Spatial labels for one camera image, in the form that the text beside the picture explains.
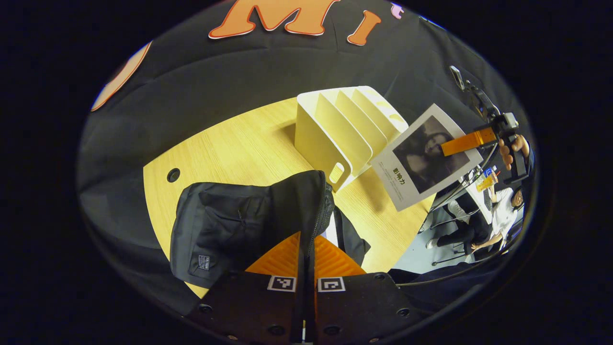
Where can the black backdrop cloth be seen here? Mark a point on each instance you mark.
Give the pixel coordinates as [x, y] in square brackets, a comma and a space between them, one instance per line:
[215, 86]

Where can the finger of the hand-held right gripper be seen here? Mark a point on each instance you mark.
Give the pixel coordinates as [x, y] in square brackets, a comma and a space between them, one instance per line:
[467, 142]

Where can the black schoolbag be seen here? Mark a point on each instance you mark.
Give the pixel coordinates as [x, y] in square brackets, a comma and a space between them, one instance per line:
[220, 230]

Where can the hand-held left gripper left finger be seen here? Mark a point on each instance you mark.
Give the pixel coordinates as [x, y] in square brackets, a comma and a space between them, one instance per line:
[287, 311]

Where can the blue white carton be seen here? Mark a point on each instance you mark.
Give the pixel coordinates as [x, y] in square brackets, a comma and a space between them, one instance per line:
[490, 170]

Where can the grey portrait cover book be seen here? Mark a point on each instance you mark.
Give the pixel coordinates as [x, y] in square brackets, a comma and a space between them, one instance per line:
[407, 184]

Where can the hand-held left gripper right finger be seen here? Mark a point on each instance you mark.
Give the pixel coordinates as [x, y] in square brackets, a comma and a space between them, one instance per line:
[335, 311]

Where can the white bookshelf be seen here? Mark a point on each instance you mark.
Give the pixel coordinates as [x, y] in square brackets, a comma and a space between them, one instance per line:
[316, 139]

